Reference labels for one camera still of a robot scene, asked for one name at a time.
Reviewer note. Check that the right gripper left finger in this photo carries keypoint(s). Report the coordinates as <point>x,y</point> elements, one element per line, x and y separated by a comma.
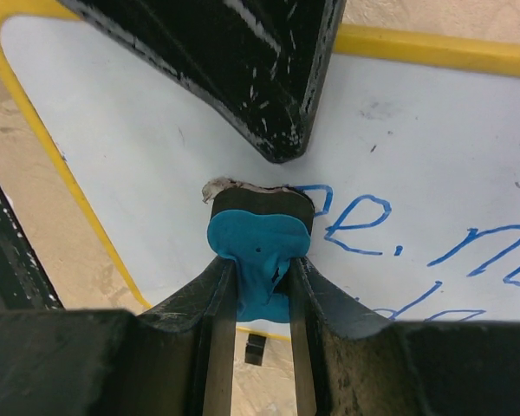
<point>195,340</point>

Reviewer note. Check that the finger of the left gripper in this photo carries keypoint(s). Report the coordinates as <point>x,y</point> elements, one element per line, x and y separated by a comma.
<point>260,64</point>

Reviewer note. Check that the yellow framed whiteboard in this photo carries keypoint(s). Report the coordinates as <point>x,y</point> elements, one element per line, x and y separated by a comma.
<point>413,163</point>

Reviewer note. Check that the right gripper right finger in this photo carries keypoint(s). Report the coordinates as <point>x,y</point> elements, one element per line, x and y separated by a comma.
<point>324,321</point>

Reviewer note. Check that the blue whiteboard eraser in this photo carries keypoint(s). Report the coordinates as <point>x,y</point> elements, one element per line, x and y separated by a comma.
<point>260,229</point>

